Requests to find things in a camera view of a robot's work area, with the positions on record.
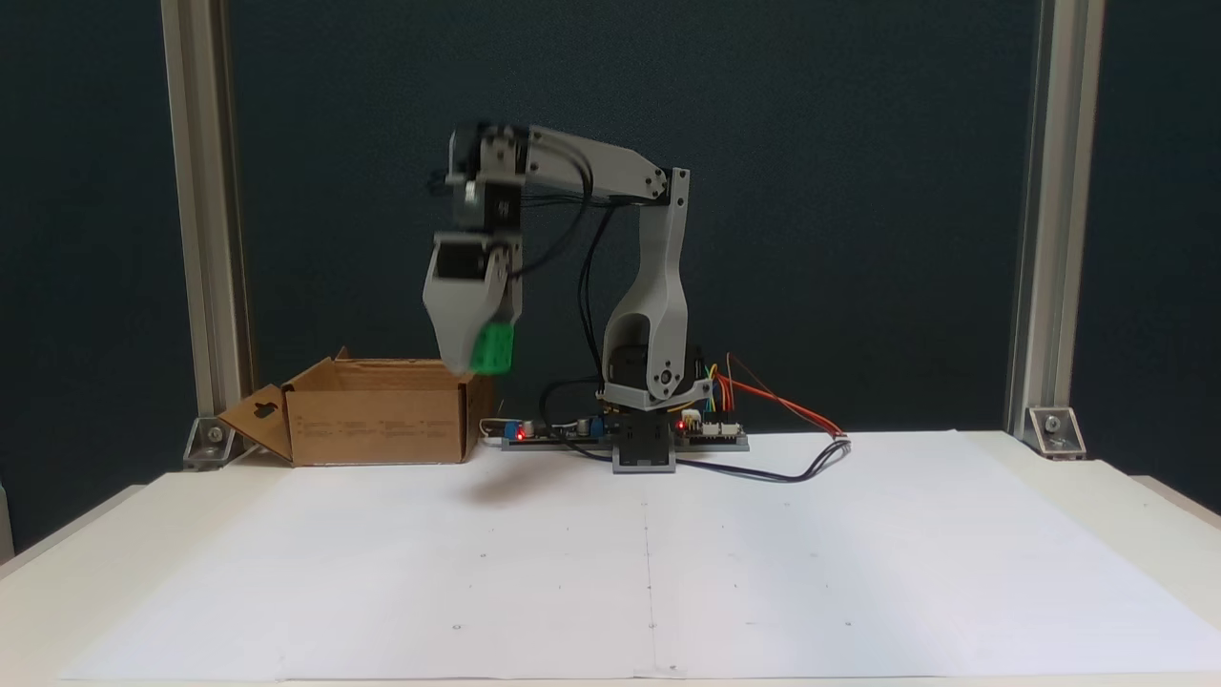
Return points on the grey black Koch robot arm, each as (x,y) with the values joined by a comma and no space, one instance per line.
(658,305)

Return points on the blue power circuit board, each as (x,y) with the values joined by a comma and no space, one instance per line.
(558,435)

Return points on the small controller circuit board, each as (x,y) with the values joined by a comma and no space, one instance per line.
(725,435)

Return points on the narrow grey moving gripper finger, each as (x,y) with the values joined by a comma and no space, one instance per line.
(504,286)

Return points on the metal corner bracket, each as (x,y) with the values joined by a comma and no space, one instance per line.
(212,442)
(1054,429)

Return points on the green die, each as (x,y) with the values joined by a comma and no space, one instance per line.
(494,349)

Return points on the open cardboard box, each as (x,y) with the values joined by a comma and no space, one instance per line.
(372,420)

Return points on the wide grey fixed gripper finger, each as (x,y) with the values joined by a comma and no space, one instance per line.
(456,320)

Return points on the aluminium frame post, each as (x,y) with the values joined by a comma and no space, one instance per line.
(205,191)
(1054,191)

